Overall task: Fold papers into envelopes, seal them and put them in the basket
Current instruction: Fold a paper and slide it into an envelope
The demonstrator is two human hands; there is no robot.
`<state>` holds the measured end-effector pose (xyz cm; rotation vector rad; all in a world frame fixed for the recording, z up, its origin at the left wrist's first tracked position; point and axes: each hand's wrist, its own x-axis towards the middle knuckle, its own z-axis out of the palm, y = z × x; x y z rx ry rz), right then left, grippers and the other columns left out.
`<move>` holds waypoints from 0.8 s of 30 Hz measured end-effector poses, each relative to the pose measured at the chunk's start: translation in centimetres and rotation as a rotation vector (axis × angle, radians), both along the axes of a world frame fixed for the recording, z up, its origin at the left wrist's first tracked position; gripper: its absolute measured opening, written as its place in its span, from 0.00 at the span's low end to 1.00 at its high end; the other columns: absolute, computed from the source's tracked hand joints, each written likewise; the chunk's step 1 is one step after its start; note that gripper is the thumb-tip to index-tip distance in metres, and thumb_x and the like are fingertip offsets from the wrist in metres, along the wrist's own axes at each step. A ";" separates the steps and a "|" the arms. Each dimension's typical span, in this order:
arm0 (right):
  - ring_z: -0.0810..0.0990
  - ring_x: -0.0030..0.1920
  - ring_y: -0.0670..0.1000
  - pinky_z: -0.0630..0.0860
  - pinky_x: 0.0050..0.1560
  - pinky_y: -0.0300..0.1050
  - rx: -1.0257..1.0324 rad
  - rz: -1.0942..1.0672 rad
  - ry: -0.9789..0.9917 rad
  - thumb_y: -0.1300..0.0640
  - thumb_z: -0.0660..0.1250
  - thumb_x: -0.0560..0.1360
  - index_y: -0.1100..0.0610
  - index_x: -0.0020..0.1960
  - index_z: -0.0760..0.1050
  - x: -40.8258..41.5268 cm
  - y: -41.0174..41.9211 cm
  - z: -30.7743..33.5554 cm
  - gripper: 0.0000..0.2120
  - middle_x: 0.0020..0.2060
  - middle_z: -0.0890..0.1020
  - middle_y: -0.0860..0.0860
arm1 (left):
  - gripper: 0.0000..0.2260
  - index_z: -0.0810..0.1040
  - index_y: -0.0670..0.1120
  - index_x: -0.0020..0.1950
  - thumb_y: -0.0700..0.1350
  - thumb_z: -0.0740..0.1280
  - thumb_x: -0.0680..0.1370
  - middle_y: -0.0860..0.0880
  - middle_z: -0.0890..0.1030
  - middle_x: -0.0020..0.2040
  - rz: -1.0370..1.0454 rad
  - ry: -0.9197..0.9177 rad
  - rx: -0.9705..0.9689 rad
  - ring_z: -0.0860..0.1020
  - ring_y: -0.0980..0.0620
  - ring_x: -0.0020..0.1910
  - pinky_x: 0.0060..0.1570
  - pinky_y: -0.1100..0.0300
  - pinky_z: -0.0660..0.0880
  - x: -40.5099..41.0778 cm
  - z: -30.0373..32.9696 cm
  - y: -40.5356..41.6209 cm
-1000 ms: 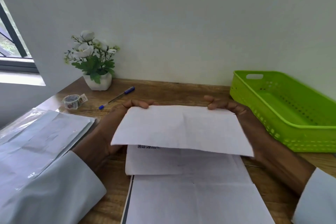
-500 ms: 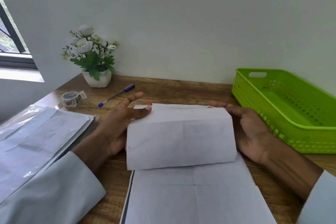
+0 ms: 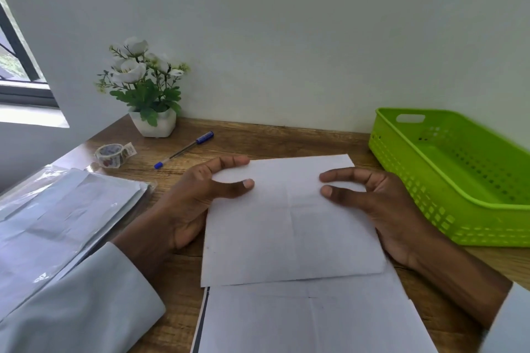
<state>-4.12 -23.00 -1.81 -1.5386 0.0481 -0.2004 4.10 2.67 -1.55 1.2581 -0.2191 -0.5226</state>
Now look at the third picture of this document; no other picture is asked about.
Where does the person's left hand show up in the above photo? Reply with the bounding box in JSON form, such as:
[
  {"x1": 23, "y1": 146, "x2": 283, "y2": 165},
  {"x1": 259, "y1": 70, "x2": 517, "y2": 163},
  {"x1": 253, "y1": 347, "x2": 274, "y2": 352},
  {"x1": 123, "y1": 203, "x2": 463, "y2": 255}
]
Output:
[{"x1": 132, "y1": 154, "x2": 256, "y2": 256}]

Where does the person's right hand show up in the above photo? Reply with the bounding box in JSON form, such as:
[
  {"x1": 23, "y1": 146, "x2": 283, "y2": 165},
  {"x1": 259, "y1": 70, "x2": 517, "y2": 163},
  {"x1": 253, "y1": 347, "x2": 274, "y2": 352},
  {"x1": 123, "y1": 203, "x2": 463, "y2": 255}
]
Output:
[{"x1": 319, "y1": 166, "x2": 438, "y2": 271}]

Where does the green plastic basket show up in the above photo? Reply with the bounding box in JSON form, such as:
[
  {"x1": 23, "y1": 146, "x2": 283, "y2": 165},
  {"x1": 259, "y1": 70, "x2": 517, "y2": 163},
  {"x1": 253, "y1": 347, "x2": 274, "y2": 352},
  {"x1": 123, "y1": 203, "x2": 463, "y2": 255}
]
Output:
[{"x1": 368, "y1": 107, "x2": 530, "y2": 248}]

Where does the patterned tape roll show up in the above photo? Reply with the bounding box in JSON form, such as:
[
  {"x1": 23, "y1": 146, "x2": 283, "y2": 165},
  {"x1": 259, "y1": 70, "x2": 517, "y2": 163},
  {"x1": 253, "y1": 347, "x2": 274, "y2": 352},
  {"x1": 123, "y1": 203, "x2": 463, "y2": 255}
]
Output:
[{"x1": 94, "y1": 142, "x2": 137, "y2": 170}]

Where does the white paper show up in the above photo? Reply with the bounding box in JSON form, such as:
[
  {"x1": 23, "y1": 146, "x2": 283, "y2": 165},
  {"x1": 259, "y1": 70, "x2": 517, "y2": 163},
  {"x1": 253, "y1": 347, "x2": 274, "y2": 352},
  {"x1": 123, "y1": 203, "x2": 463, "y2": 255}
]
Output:
[{"x1": 200, "y1": 153, "x2": 388, "y2": 288}]

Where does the plastic-wrapped white envelope pack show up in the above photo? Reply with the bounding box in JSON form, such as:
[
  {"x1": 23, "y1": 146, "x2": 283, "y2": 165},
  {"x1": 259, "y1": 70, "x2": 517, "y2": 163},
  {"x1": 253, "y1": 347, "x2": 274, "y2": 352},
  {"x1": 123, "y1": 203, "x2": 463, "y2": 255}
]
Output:
[{"x1": 0, "y1": 164, "x2": 158, "y2": 323}]

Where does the stack of printed papers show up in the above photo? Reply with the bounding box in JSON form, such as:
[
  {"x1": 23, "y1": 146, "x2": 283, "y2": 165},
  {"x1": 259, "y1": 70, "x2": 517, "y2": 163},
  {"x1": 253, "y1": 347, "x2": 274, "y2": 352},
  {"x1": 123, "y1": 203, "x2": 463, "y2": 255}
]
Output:
[{"x1": 190, "y1": 261, "x2": 439, "y2": 353}]

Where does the person's left forearm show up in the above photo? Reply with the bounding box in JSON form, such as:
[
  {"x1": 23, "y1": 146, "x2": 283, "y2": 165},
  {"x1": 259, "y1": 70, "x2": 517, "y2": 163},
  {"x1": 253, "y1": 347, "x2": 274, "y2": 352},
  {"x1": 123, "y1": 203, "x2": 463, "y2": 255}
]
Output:
[{"x1": 0, "y1": 220, "x2": 177, "y2": 353}]

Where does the person's right forearm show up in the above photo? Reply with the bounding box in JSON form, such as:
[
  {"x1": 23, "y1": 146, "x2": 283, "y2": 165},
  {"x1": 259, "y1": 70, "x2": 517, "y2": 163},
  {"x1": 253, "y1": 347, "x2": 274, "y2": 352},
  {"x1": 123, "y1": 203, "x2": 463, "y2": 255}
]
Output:
[{"x1": 397, "y1": 228, "x2": 530, "y2": 353}]

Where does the blue ballpoint pen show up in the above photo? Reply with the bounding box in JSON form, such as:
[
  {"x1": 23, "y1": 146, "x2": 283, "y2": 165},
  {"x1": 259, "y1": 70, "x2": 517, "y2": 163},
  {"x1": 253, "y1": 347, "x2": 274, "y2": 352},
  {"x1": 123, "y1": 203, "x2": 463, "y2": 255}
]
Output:
[{"x1": 153, "y1": 131, "x2": 215, "y2": 170}]

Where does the potted white flower plant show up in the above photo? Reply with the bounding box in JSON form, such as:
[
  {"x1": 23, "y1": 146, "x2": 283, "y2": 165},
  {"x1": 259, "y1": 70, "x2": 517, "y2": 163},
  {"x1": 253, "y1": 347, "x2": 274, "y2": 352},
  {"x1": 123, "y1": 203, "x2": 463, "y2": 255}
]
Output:
[{"x1": 96, "y1": 36, "x2": 192, "y2": 138}]

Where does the white window sill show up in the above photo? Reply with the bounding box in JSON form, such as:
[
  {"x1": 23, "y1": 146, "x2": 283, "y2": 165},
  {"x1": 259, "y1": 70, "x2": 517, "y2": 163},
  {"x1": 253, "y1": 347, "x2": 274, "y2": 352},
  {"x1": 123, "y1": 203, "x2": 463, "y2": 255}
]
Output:
[{"x1": 0, "y1": 103, "x2": 70, "y2": 129}]

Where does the black framed window with grille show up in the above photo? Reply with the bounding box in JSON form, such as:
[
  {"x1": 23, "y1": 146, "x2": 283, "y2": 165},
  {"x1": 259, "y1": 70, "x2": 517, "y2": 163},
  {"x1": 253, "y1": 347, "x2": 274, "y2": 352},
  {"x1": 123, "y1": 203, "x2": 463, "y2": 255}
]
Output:
[{"x1": 0, "y1": 0, "x2": 60, "y2": 109}]

